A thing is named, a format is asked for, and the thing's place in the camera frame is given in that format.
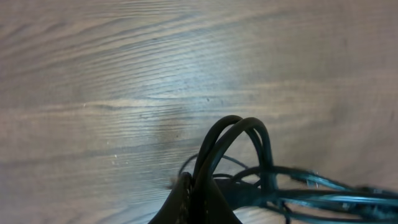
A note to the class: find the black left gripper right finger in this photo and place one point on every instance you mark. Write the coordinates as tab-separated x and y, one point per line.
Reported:
219	211

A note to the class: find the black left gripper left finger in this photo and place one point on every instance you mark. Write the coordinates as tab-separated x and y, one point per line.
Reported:
175	209

